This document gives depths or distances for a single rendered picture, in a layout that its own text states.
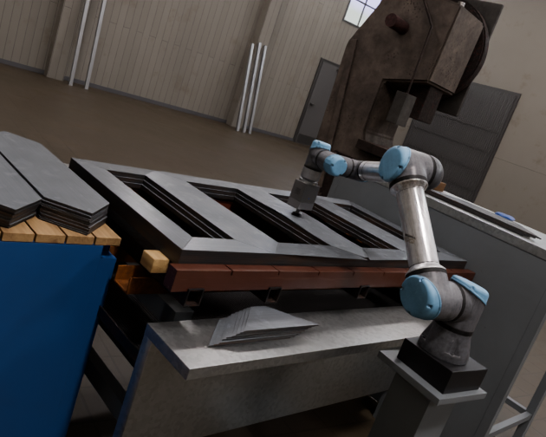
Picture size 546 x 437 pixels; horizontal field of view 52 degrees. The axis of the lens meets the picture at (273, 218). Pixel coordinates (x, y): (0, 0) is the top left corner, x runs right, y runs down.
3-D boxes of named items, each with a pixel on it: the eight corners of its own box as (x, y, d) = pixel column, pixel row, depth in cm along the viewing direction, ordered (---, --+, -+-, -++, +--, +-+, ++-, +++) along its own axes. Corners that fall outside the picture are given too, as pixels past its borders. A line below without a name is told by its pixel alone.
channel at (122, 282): (113, 280, 156) (118, 264, 155) (423, 278, 272) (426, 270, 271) (126, 294, 150) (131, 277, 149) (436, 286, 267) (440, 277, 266)
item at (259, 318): (183, 322, 145) (187, 309, 144) (287, 315, 173) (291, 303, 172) (209, 348, 137) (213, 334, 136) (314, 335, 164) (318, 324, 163)
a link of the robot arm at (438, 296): (471, 316, 154) (432, 146, 176) (432, 312, 146) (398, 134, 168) (437, 327, 163) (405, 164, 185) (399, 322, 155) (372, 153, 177)
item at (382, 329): (144, 333, 139) (147, 322, 139) (418, 310, 230) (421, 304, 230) (185, 380, 126) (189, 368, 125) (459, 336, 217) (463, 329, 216)
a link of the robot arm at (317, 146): (320, 142, 209) (308, 137, 216) (310, 170, 211) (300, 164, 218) (336, 147, 213) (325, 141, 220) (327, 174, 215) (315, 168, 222)
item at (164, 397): (108, 448, 147) (144, 333, 139) (386, 382, 239) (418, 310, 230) (114, 459, 145) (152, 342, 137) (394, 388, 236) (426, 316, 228)
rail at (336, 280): (162, 284, 142) (169, 263, 141) (462, 280, 256) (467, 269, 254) (170, 291, 139) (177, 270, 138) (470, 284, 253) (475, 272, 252)
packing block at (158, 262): (139, 263, 148) (143, 249, 147) (155, 263, 151) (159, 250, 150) (150, 273, 144) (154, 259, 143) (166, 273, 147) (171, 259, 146)
